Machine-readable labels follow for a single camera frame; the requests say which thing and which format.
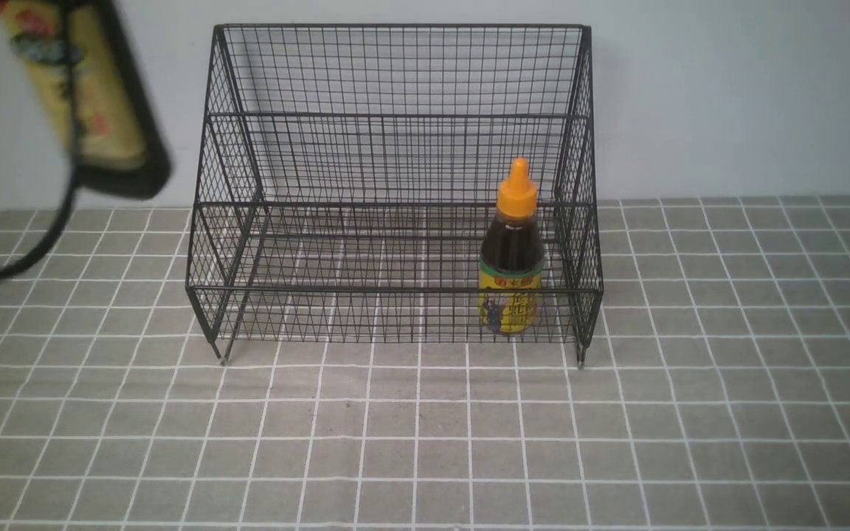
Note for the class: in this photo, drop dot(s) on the small bottle orange cap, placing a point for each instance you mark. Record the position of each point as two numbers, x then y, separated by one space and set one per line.
511 256

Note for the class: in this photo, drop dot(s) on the dark vinegar bottle yellow label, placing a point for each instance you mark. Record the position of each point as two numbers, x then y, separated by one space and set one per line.
80 64

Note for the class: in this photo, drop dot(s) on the grey grid tablecloth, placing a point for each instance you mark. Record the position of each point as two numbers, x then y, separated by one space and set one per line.
715 395

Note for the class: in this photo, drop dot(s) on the black wire mesh shelf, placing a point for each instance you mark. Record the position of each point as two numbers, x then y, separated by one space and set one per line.
348 174

